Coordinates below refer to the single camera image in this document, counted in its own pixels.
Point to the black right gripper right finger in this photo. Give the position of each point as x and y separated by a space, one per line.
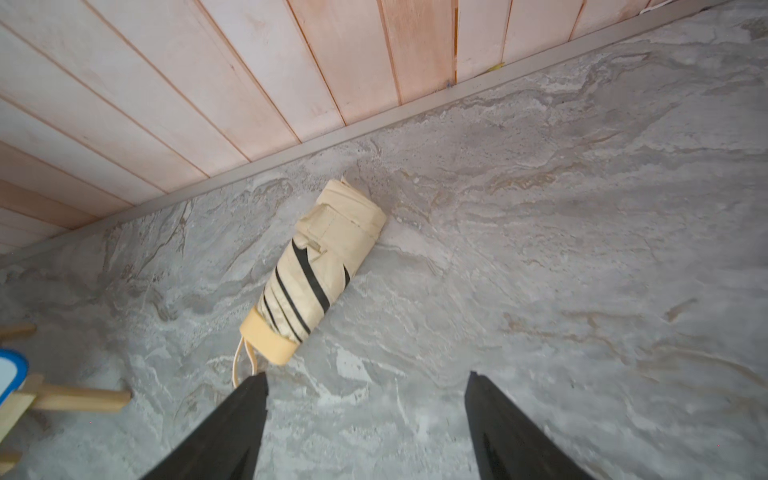
507 444

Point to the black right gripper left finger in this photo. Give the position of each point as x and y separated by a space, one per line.
227 443

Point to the blue framed whiteboard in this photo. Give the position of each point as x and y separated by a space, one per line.
14 369

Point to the small beige striped umbrella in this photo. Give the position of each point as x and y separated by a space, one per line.
329 245

